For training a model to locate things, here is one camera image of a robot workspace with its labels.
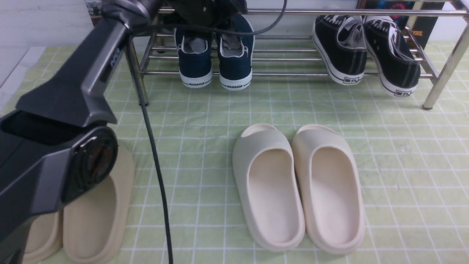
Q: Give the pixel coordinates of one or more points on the left black canvas sneaker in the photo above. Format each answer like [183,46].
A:
[340,40]

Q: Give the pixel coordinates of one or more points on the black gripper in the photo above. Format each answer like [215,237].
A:
[205,16]

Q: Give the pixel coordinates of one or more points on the black canvas sneaker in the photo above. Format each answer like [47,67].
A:
[398,70]
[340,40]

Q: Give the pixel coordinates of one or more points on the tan foam slide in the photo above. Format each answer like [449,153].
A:
[94,224]
[45,238]

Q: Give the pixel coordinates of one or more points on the navy slip-on shoe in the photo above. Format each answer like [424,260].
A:
[194,57]
[235,55]

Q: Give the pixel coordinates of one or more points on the dark poster board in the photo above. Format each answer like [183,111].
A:
[421,27]

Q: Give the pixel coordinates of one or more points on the cream foam slide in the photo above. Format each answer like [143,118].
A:
[330,189]
[263,168]

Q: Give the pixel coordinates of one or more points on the leaning photo board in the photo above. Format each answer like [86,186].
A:
[94,9]

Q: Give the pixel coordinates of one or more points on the right black canvas sneaker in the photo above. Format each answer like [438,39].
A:
[398,70]

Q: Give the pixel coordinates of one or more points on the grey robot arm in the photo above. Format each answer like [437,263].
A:
[56,145]

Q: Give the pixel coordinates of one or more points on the green checkered floor cloth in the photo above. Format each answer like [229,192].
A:
[413,165]

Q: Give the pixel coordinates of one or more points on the left cream foam slide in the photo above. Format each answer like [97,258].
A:
[263,168]

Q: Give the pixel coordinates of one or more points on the right tan foam slide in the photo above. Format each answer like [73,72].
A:
[94,224]

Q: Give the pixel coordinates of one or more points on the right cream foam slide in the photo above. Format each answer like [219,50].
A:
[330,189]

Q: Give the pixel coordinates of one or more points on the left tan foam slide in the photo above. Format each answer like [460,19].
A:
[45,238]

